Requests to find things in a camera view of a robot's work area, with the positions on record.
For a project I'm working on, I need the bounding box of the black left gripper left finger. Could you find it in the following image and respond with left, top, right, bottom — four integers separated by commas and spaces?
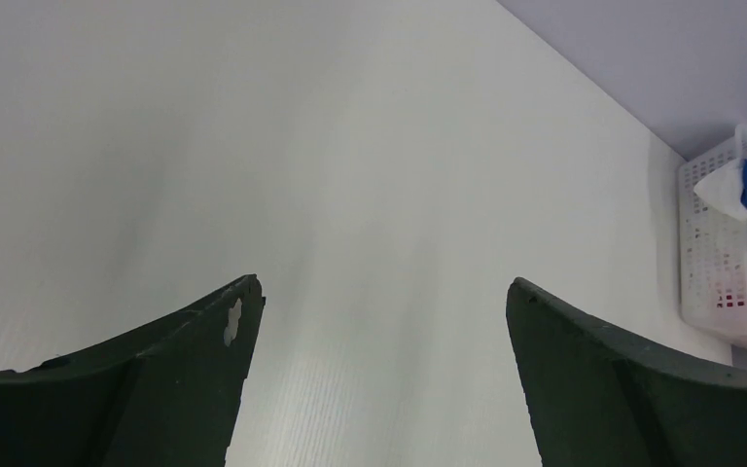
0, 274, 266, 466

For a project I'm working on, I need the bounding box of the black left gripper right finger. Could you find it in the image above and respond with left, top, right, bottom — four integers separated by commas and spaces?
506, 278, 747, 466

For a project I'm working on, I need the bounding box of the white plastic laundry basket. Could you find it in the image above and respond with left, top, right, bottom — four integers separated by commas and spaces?
677, 125, 747, 348

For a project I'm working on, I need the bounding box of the white t-shirt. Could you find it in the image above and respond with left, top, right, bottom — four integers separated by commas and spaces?
693, 158, 747, 300

